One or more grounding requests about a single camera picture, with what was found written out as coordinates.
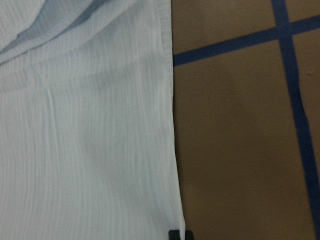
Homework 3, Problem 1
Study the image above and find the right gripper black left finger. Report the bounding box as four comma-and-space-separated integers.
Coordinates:
168, 230, 179, 240

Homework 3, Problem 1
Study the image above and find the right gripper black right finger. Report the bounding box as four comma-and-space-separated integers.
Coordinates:
184, 230, 194, 240

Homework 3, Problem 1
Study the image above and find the light blue button shirt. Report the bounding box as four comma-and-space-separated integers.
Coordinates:
0, 0, 186, 240

